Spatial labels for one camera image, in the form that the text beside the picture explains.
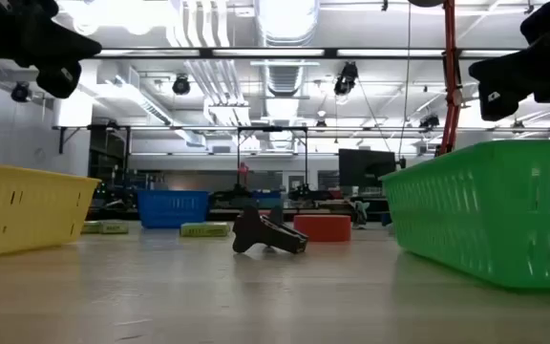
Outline large red tape roll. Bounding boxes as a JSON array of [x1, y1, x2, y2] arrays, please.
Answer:
[[293, 214, 352, 243]]

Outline red round base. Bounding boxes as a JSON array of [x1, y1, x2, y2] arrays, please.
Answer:
[[435, 0, 463, 157]]

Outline green plastic basket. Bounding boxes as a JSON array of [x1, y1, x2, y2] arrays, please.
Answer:
[[378, 139, 550, 291]]

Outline long black horizontal bar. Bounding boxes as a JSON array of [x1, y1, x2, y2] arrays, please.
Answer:
[[53, 123, 441, 155]]

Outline yellow plastic basket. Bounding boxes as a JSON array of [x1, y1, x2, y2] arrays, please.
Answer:
[[0, 161, 102, 262]]

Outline black monitor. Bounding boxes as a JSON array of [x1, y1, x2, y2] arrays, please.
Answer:
[[338, 148, 408, 189]]

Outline blue plastic basket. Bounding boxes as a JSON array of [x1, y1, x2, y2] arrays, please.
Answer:
[[136, 189, 210, 229]]

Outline blue background bin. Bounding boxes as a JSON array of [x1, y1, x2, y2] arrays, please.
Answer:
[[250, 190, 284, 209]]

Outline thin hanging cable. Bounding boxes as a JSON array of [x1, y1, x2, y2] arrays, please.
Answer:
[[397, 0, 413, 159]]

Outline black overhead frame beam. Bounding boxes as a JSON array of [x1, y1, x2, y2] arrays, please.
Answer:
[[96, 47, 520, 60]]

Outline black aluminium frame rail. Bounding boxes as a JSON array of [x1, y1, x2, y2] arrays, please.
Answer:
[[86, 208, 391, 223]]

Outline silver ventilation duct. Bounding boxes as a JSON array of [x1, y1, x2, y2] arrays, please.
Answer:
[[254, 0, 322, 97]]

